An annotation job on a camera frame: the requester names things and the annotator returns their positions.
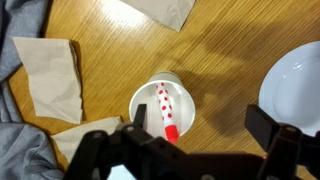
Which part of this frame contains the white paper coffee cup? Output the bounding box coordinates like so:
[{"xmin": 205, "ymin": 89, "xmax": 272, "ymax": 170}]
[{"xmin": 128, "ymin": 70, "xmax": 197, "ymax": 139}]

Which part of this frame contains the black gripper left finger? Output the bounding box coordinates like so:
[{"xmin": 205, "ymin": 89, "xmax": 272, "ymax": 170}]
[{"xmin": 64, "ymin": 103, "xmax": 158, "ymax": 180}]

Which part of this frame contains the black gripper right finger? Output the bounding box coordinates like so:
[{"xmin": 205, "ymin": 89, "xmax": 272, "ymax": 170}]
[{"xmin": 243, "ymin": 104, "xmax": 303, "ymax": 180}]

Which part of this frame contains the grey fabric cloth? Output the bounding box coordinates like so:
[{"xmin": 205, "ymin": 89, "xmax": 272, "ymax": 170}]
[{"xmin": 0, "ymin": 0, "xmax": 66, "ymax": 180}]

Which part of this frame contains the brown paper napkin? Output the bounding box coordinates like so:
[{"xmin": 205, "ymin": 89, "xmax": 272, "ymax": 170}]
[
  {"xmin": 119, "ymin": 0, "xmax": 197, "ymax": 33},
  {"xmin": 12, "ymin": 36, "xmax": 84, "ymax": 125},
  {"xmin": 50, "ymin": 115, "xmax": 124, "ymax": 164}
]

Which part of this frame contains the white marker with red dots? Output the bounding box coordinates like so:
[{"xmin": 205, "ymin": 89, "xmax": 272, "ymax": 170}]
[{"xmin": 155, "ymin": 82, "xmax": 181, "ymax": 144}]

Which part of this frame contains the white round plate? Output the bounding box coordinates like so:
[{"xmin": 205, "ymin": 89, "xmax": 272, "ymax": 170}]
[{"xmin": 258, "ymin": 40, "xmax": 320, "ymax": 137}]

